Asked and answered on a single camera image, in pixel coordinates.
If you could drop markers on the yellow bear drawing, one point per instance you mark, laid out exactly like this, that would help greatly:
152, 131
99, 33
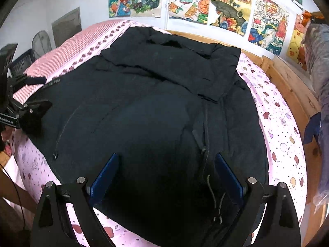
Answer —
298, 46

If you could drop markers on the colourful landscape drawing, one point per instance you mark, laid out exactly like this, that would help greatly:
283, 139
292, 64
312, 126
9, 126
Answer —
231, 7

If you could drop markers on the person's left hand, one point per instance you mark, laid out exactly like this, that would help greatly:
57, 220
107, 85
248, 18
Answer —
6, 136

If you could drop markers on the red checked blanket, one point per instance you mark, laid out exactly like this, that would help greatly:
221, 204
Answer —
84, 38

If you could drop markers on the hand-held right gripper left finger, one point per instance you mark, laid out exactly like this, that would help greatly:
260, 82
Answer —
104, 180

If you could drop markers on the city buildings drawing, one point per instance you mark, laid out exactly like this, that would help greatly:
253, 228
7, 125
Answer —
268, 25

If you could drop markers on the black padded jacket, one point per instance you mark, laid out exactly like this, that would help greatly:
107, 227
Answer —
154, 103

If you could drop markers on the blue cloth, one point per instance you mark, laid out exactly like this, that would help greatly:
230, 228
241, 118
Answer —
312, 128

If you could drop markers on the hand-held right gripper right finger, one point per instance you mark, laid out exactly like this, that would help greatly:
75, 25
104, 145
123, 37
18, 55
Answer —
228, 178

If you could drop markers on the pink apple print bed sheet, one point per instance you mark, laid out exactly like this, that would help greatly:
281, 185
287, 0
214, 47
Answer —
277, 133

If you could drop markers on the blue plastic crate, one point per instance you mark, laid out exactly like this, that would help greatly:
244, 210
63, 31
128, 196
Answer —
23, 63

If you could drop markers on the wooden bed frame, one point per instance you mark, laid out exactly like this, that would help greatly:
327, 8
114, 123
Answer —
290, 82

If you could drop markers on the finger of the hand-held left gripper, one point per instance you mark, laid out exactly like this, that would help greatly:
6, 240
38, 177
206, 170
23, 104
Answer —
30, 80
36, 107

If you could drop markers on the electric fan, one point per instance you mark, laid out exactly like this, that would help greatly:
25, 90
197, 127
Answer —
42, 45

